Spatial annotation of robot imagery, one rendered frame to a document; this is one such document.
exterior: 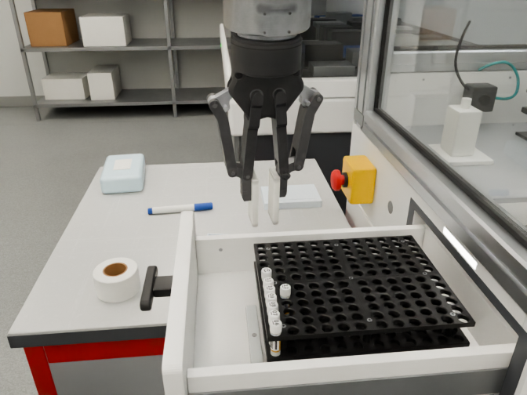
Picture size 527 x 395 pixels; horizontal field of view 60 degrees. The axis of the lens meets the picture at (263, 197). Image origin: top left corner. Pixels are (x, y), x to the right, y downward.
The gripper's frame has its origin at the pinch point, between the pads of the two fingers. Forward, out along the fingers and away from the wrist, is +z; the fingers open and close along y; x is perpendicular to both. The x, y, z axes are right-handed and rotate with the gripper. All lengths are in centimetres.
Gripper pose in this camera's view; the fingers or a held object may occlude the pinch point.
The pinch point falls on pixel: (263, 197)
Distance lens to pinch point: 58.3
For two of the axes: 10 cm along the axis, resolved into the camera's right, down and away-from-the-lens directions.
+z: -0.2, 8.5, 5.3
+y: 9.8, -1.0, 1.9
